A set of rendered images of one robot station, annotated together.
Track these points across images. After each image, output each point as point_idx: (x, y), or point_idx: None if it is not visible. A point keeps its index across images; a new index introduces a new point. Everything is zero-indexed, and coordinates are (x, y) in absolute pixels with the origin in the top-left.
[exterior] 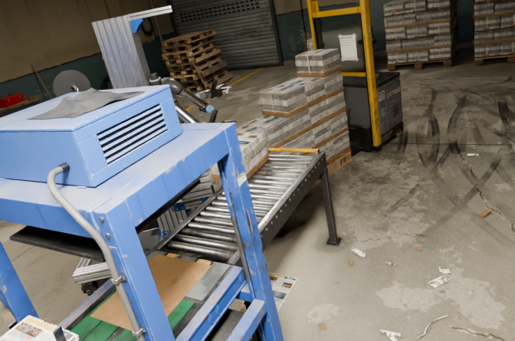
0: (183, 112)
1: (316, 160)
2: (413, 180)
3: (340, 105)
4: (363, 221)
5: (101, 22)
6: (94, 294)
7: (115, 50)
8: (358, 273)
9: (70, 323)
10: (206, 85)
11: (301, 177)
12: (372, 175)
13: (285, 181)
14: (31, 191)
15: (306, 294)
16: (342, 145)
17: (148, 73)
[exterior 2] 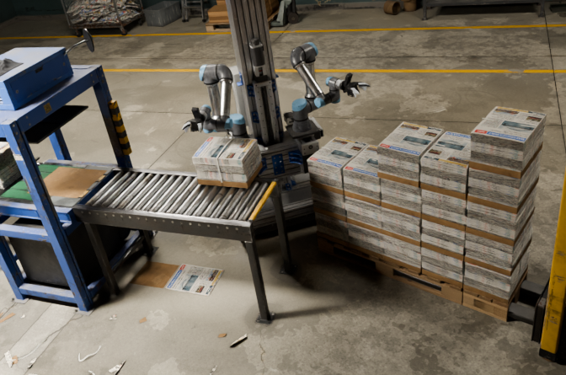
0: (221, 92)
1: (226, 222)
2: None
3: (499, 230)
4: (305, 344)
5: None
6: (80, 161)
7: (227, 3)
8: (204, 342)
9: (58, 163)
10: None
11: (189, 218)
12: (441, 351)
13: (188, 209)
14: None
15: (184, 305)
16: (488, 286)
17: (259, 34)
